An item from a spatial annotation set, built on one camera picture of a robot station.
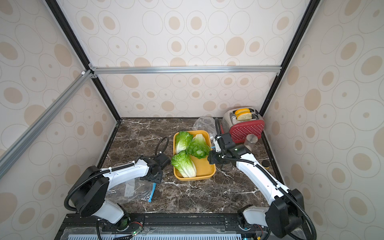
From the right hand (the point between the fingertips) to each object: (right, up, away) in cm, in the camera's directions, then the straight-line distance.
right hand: (216, 157), depth 82 cm
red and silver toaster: (+16, +15, +12) cm, 25 cm away
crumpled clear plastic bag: (-3, +20, +28) cm, 34 cm away
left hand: (-34, -13, +5) cm, 37 cm away
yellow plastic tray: (-6, -9, +10) cm, 15 cm away
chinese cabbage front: (-18, -3, +1) cm, 19 cm away
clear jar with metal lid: (+22, +8, +8) cm, 25 cm away
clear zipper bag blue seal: (-47, -19, +2) cm, 51 cm away
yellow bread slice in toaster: (+18, +28, +13) cm, 36 cm away
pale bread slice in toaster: (+19, +24, +13) cm, 33 cm away
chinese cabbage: (-19, +9, +14) cm, 26 cm away
